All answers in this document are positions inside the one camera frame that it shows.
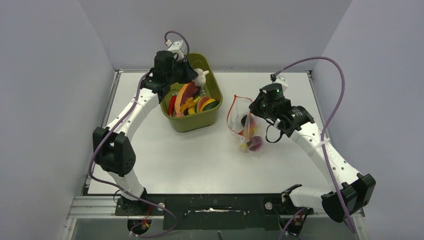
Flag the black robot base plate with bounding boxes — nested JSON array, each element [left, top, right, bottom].
[[115, 193, 299, 231]]

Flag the purple red onion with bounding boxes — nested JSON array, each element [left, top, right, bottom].
[[247, 135, 263, 152]]

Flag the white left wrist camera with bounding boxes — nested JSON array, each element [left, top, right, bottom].
[[165, 39, 187, 60]]

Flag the watermelon slice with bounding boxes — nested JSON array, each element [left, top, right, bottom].
[[195, 96, 210, 113]]

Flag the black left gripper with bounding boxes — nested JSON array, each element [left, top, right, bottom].
[[167, 56, 198, 85]]

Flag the short red chili pepper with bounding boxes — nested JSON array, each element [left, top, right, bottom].
[[167, 95, 177, 117]]

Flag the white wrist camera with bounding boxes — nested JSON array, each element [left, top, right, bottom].
[[270, 73, 289, 92], [165, 39, 187, 60]]

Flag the dark green avocado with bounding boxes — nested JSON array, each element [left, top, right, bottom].
[[203, 101, 220, 112]]

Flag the clear zip bag orange zipper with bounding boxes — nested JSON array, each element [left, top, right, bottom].
[[226, 94, 264, 153]]

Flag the long yellow chili pepper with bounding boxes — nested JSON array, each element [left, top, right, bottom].
[[240, 139, 251, 152]]

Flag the olive green plastic basket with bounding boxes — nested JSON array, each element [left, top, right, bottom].
[[160, 53, 223, 133]]

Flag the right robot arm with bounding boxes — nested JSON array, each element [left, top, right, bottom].
[[249, 83, 376, 223]]

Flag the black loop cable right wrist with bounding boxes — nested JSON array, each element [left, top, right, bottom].
[[264, 115, 287, 144]]

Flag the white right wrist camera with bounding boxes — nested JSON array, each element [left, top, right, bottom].
[[270, 73, 289, 92]]

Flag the dark purple plum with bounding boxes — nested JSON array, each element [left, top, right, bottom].
[[240, 114, 255, 127]]

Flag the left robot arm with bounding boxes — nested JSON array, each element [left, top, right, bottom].
[[89, 50, 198, 213]]

